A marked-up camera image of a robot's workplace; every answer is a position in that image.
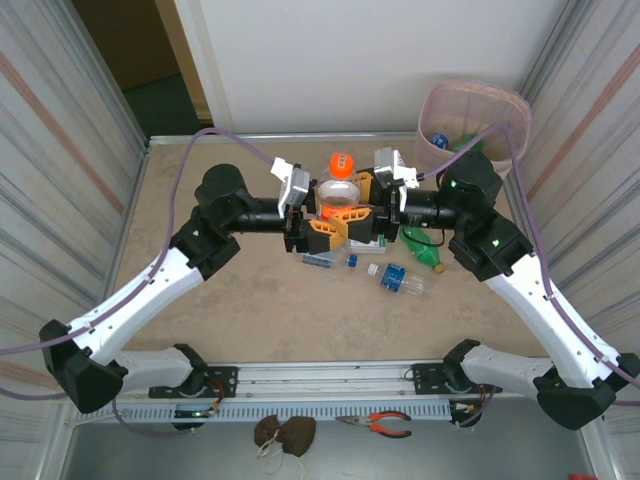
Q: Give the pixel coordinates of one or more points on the brown cloth pouch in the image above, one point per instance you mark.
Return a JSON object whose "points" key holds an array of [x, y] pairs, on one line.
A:
{"points": [[300, 435], [267, 432]]}

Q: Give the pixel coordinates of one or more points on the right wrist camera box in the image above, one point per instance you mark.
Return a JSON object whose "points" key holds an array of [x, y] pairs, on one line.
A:
{"points": [[390, 165]]}

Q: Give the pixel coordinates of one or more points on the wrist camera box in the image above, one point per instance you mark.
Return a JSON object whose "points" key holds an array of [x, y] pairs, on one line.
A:
{"points": [[297, 187], [390, 165]]}

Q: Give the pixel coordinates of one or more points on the pink plastic bin liner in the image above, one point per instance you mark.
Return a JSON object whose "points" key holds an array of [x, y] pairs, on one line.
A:
{"points": [[480, 105]]}

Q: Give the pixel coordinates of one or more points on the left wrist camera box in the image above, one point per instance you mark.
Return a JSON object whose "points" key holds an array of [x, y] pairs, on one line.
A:
{"points": [[297, 187]]}

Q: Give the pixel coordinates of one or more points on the white door frame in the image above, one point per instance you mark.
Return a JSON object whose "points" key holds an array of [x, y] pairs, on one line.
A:
{"points": [[202, 60]]}

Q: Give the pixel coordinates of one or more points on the small red object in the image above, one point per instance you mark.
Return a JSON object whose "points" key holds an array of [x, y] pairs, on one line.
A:
{"points": [[581, 477]]}

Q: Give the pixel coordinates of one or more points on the wide aluminium mounting rail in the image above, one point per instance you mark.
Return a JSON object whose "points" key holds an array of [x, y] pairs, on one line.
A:
{"points": [[325, 381]]}

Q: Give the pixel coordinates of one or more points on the small black controller board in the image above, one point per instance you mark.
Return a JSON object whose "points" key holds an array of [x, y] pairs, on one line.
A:
{"points": [[465, 407], [197, 413]]}

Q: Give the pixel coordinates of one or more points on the blue-label bottle white cap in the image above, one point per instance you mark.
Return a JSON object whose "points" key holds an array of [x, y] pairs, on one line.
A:
{"points": [[397, 277]]}

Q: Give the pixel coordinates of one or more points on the small orange-label bottle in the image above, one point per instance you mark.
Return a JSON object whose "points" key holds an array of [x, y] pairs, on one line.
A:
{"points": [[340, 195]]}

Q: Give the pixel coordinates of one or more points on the clear bottle pale blue label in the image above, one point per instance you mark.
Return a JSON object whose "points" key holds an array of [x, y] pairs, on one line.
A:
{"points": [[325, 261]]}

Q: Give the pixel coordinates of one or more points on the beige plastic waste bin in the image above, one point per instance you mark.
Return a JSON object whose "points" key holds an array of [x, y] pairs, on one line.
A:
{"points": [[425, 150]]}

